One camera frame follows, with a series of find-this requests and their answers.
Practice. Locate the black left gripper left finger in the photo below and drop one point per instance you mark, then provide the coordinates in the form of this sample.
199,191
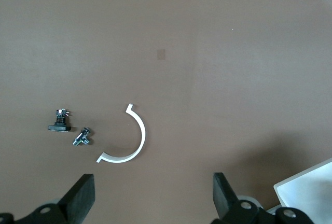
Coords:
77,198

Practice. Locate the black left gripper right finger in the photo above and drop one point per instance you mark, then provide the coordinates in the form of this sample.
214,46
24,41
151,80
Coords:
225,203

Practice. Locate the white semicircular bracket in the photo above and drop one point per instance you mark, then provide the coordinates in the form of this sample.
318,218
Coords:
142,133

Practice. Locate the white plastic drawer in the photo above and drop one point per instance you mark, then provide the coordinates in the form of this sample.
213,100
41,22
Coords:
306,190

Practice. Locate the black switch module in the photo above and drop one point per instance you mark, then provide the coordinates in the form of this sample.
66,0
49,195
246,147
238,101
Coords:
59,127

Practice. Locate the small metal fitting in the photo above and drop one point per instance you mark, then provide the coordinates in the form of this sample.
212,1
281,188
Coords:
82,137

